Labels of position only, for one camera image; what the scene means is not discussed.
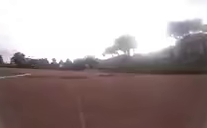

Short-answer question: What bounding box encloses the white painted lane line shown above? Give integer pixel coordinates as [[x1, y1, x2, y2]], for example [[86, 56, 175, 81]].
[[75, 95, 87, 128]]

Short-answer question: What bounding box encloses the row of distant trees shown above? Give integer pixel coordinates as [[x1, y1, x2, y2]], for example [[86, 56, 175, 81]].
[[0, 50, 101, 71]]

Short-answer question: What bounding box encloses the grass strip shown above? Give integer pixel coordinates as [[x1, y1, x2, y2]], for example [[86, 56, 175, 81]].
[[0, 66, 27, 79]]

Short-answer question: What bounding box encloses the pale kerb line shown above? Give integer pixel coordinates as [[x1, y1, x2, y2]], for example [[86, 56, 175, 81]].
[[0, 72, 32, 81]]

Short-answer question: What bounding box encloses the red track ground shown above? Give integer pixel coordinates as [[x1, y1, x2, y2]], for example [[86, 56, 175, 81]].
[[0, 67, 207, 128]]

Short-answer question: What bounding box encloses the tall spreading tree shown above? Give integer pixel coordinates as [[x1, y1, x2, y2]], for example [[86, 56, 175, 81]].
[[102, 34, 139, 57]]

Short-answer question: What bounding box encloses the building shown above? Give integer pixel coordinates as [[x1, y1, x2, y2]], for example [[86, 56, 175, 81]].
[[173, 31, 207, 65]]

